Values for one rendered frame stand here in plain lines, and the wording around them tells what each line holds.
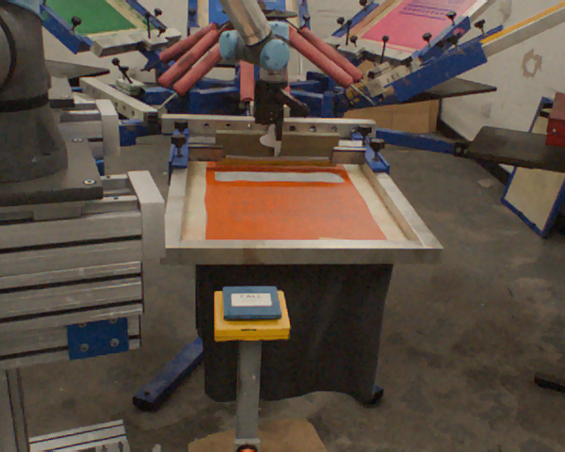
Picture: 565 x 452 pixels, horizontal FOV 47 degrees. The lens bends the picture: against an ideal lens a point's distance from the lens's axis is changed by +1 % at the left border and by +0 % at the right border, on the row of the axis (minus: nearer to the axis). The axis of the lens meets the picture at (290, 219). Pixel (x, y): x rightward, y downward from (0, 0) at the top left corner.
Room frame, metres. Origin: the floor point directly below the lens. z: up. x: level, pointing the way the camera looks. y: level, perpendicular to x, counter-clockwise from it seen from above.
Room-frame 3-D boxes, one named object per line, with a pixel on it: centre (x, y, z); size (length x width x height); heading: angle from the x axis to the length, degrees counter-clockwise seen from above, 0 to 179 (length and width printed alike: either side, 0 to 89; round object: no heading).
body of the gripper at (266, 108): (1.78, 0.08, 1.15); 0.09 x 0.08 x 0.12; 98
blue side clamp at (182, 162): (1.77, 0.33, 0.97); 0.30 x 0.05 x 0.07; 8
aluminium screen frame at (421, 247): (1.57, 0.02, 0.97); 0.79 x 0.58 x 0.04; 8
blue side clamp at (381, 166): (1.84, -0.22, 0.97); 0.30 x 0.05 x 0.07; 8
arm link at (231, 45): (1.71, 0.14, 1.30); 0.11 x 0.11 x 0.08; 34
